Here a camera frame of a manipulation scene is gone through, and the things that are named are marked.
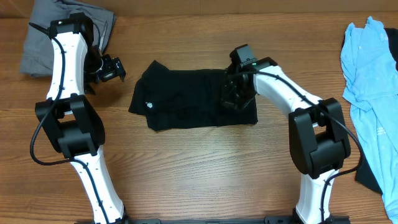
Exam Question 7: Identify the folded grey shorts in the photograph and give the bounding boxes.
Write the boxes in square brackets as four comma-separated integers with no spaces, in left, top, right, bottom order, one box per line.
[20,0,116,77]

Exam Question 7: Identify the light blue shirt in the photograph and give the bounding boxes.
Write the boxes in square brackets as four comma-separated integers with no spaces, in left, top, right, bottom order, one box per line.
[340,17,397,223]

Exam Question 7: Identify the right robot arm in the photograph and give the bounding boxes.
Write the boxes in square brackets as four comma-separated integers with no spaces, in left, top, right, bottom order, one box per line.
[221,44,351,223]

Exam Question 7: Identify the left black cable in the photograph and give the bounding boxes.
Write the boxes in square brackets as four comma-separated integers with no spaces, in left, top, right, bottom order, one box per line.
[28,21,109,224]

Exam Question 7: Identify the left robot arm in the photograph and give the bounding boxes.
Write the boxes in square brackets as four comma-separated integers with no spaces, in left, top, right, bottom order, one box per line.
[30,12,129,223]

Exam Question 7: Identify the black polo shirt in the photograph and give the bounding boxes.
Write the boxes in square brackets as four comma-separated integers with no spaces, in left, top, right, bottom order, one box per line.
[128,60,258,131]

